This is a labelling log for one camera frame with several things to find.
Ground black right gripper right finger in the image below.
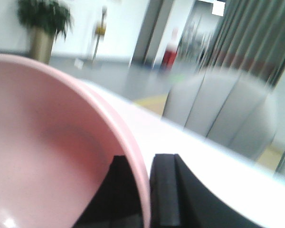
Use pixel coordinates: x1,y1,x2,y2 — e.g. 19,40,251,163
150,154,259,228

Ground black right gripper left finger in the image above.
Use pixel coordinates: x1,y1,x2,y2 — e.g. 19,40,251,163
77,156,143,228

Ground pink bowl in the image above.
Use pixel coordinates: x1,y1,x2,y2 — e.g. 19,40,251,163
0,54,151,228

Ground left beige upholstered chair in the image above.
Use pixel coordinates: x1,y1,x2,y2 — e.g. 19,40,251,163
162,68,277,161

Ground red trash bin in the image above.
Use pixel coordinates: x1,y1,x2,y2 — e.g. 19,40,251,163
161,28,180,69

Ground grey pleated curtain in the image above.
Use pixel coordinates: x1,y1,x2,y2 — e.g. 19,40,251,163
200,0,285,87

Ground potted green plant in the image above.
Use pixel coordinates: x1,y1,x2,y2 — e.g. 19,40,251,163
17,0,73,64

